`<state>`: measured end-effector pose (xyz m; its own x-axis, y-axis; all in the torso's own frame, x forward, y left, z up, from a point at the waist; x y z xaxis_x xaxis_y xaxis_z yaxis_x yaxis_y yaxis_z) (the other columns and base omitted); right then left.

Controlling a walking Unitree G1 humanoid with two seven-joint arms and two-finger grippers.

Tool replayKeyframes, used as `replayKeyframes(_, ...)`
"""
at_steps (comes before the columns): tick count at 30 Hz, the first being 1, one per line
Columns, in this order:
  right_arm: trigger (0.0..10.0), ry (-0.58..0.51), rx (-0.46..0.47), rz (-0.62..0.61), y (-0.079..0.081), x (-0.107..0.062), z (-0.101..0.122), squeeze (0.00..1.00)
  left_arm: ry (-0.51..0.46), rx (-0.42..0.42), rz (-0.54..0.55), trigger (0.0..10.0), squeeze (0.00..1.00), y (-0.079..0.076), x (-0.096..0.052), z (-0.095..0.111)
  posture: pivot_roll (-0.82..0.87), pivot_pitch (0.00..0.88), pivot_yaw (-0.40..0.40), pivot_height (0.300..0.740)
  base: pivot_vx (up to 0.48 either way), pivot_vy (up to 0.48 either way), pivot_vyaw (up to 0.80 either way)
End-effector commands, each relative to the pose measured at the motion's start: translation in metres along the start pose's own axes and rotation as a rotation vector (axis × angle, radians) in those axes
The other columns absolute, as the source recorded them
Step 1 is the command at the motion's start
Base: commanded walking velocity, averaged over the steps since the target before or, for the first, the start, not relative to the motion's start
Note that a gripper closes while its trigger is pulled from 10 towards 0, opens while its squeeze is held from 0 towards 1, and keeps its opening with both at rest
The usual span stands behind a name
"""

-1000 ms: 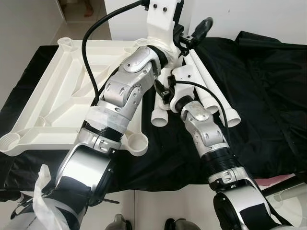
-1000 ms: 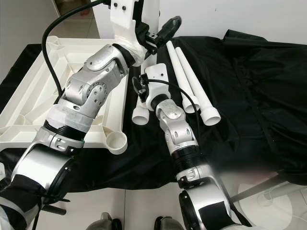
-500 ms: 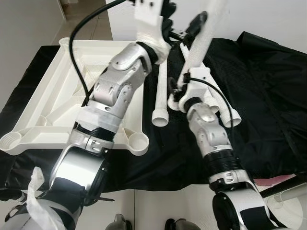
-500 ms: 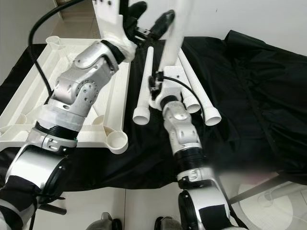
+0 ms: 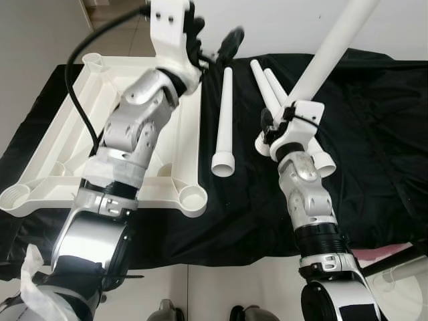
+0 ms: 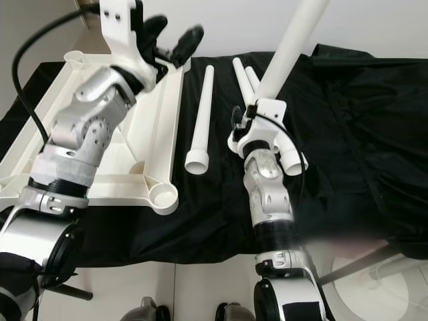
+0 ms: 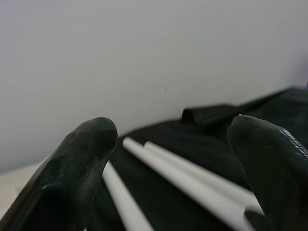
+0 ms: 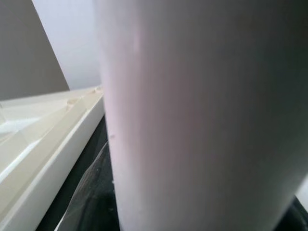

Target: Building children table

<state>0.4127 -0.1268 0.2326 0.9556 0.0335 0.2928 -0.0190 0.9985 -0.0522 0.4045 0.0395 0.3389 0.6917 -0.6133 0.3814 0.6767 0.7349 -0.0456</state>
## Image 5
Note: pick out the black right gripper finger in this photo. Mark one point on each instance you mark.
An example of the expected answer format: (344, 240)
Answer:
(267, 122)

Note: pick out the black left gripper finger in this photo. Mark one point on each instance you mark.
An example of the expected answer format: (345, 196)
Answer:
(196, 28)
(231, 44)

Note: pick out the white plastic table top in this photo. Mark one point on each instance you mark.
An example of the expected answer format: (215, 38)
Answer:
(47, 147)

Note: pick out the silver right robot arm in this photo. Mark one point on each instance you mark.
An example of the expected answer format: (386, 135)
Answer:
(311, 200)

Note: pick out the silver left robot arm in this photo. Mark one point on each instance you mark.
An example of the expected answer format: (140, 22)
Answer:
(127, 127)

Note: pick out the black cloth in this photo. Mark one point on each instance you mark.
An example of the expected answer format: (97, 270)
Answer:
(374, 134)

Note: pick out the pink sheet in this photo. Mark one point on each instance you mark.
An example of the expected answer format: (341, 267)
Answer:
(381, 253)

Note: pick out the black metal stand leg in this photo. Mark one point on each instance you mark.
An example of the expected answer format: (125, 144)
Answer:
(391, 264)
(130, 275)

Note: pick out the grey robot right leg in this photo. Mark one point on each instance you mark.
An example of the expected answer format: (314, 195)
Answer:
(254, 313)

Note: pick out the white round lamp base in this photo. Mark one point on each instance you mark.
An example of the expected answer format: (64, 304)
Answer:
(408, 294)

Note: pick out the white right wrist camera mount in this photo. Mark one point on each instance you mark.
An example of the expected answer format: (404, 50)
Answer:
(304, 114)

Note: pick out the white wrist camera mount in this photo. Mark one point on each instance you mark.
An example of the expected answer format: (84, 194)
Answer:
(304, 114)
(167, 33)

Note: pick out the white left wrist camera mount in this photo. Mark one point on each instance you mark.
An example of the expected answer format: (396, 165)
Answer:
(167, 33)

